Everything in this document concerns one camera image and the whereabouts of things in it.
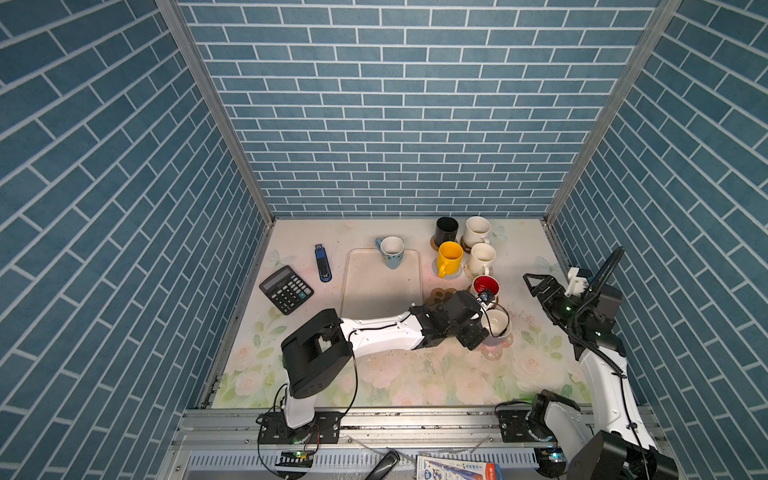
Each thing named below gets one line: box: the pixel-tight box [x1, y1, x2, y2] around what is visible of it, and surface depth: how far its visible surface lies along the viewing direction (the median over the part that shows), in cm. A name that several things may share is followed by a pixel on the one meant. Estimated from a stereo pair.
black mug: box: [435, 216, 459, 247], surface depth 108 cm
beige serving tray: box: [341, 247, 424, 319], surface depth 104 cm
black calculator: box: [259, 265, 314, 315], surface depth 100 cm
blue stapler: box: [314, 244, 333, 283], surface depth 104 cm
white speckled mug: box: [464, 216, 491, 248], surface depth 107 cm
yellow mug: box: [437, 240, 464, 278], surface depth 101 cm
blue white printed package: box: [416, 455, 503, 480], surface depth 69 cm
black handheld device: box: [365, 450, 401, 480], surface depth 67 cm
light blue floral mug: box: [376, 236, 405, 270], surface depth 104 cm
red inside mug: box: [471, 274, 501, 297], surface depth 94 cm
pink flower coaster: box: [480, 334, 514, 361], surface depth 88 cm
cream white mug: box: [468, 242, 497, 277], surface depth 98 cm
